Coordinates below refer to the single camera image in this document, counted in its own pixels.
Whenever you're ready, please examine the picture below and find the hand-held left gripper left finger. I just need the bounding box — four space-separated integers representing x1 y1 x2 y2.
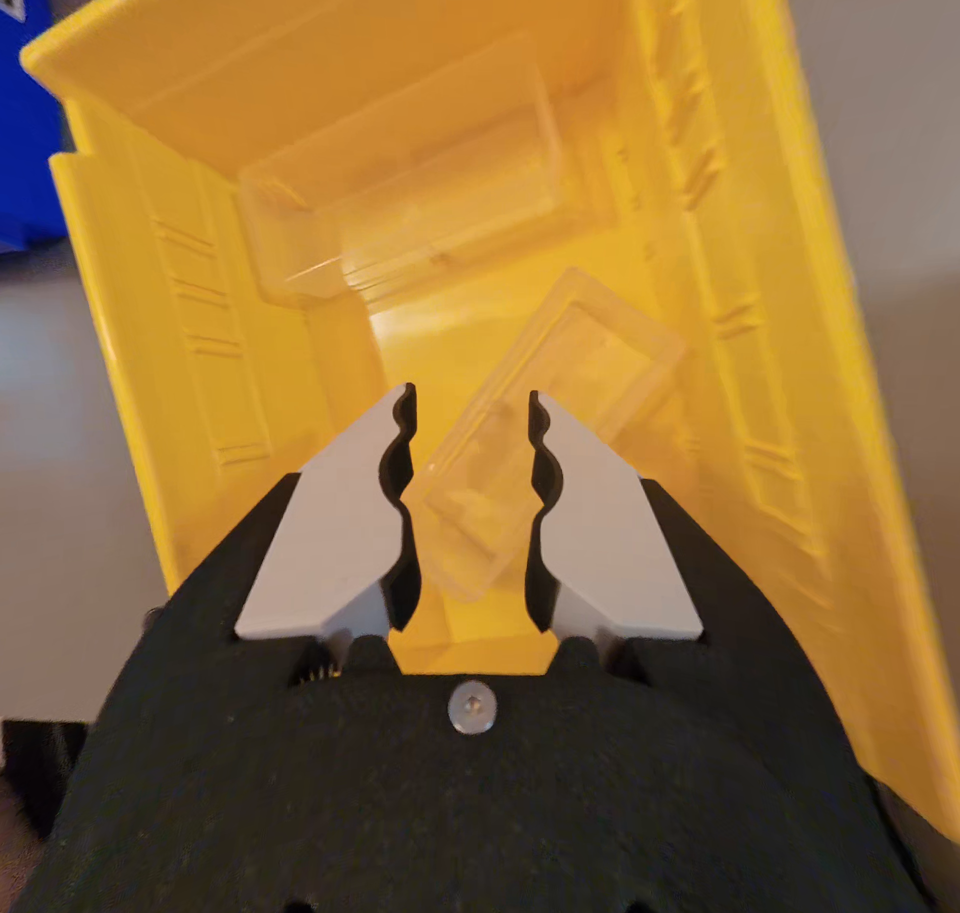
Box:
234 382 423 643

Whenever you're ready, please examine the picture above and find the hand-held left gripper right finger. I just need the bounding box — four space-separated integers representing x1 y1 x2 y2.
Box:
523 389 705 643

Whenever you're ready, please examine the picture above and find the clear plastic drawer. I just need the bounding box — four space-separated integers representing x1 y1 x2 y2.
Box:
411 266 688 605
237 34 618 313

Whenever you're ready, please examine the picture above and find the yellow plastic bin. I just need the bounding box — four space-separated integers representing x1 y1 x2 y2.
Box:
18 0 960 844

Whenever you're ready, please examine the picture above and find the blue plastic bin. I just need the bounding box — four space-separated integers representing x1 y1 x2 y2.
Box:
0 0 74 256

